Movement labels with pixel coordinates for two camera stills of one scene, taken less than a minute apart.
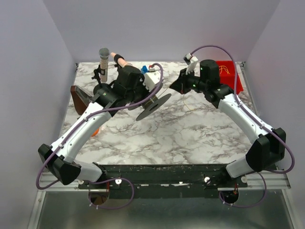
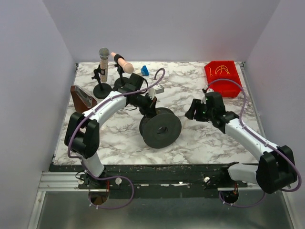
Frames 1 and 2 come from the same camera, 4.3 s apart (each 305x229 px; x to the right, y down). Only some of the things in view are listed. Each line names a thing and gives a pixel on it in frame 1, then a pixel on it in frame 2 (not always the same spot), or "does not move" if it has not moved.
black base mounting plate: (157, 181) does not move
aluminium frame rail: (274, 180) does not move
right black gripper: (182, 81) to (198, 111)
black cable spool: (150, 105) to (161, 130)
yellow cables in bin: (225, 68) does not move
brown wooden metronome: (80, 99) does not move
